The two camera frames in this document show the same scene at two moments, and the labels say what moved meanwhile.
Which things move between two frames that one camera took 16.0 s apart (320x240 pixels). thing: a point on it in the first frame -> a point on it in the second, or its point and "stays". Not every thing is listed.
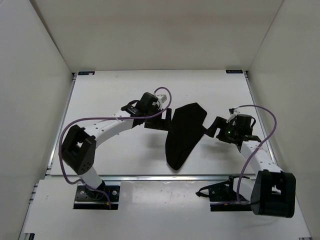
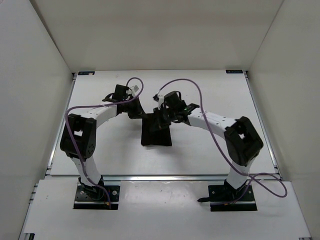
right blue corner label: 234,71 stays
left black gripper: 161,123 -> 139,111
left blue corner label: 90,73 stays
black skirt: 186,130 -> 153,133
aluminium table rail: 166,178 stays
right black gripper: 221,123 -> 158,112
